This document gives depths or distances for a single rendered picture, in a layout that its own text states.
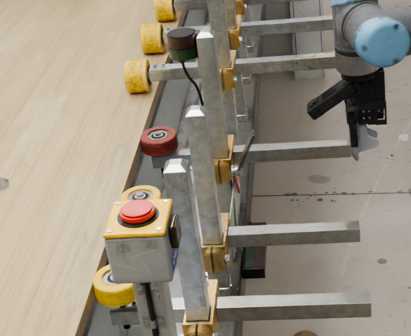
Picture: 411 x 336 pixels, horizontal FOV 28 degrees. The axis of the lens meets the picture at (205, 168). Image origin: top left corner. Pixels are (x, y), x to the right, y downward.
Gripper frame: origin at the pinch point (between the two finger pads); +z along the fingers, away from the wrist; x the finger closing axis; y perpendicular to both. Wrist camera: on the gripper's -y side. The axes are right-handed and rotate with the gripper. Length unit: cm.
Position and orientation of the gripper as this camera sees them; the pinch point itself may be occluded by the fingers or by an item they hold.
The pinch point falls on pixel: (353, 155)
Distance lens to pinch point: 179.0
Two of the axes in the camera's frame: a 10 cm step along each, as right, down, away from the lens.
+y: 9.8, -0.7, -1.6
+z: 1.4, 8.6, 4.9
